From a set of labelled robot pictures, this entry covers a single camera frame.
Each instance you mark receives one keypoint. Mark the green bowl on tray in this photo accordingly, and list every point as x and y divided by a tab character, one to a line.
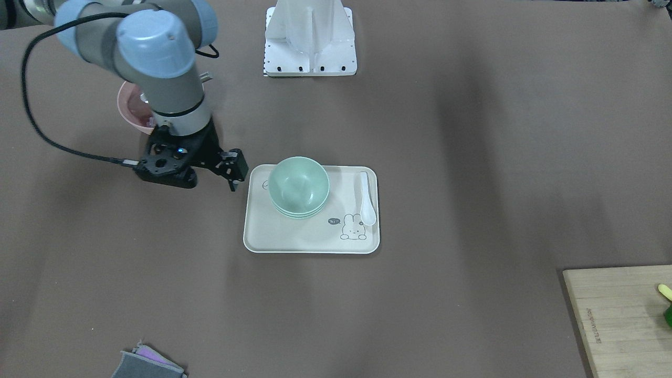
298	215

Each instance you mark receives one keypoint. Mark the green lime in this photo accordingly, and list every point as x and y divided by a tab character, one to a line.
667	315

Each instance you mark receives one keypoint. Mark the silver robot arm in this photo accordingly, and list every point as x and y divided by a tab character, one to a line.
152	44

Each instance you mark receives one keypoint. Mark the white ceramic spoon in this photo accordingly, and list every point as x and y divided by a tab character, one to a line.
367	211

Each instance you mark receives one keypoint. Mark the yellow plastic knife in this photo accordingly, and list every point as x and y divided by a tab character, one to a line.
665	291

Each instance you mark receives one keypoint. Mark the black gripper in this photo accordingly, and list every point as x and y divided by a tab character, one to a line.
206	149

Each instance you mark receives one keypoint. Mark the wooden cutting board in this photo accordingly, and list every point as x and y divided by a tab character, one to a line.
620	316

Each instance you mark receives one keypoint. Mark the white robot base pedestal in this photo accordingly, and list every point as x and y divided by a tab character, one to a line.
309	39

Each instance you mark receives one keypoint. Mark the pink bowl with ice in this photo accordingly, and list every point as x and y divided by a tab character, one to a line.
134	109

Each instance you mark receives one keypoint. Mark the grey folded cloth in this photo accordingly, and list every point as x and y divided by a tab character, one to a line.
144	361

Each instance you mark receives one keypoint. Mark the beige serving tray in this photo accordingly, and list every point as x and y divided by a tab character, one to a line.
337	229

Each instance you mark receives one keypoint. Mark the green bowl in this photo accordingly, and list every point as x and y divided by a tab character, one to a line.
298	215
299	206
299	179

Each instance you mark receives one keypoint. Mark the metal ice scoop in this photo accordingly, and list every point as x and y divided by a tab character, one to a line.
205	77

